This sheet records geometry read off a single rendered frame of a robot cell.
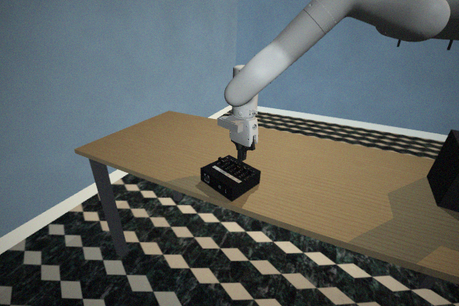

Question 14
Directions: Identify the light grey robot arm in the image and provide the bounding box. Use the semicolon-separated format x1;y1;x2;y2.
217;0;459;133

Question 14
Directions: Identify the black lighting desk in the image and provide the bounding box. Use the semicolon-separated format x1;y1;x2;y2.
201;155;261;201

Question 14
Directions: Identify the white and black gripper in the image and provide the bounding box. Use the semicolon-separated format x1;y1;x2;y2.
229;115;258;162

